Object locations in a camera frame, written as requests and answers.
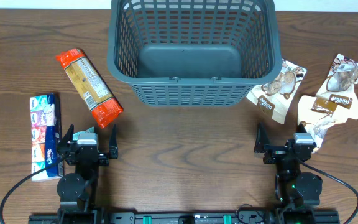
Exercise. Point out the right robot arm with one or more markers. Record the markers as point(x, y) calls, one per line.
point(297, 191)

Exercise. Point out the Kleenex tissue multipack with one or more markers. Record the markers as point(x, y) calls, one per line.
point(46, 133)

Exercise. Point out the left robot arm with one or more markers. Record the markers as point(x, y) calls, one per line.
point(77, 190)

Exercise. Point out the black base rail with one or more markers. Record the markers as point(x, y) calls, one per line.
point(243, 216)

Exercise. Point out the beige cookie snack pouch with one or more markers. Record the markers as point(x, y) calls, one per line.
point(339, 84)

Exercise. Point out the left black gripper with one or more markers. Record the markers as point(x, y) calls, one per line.
point(66, 146)

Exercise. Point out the beige Pantree snack pouch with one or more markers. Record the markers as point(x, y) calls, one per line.
point(274, 98)

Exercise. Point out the teal snack pack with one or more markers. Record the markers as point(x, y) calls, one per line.
point(76, 135)

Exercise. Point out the orange biscuit roll package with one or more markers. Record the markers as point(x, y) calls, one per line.
point(89, 84)

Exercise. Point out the grey plastic slotted basket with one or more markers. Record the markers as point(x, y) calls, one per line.
point(193, 52)

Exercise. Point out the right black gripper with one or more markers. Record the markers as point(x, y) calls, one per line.
point(275, 150)

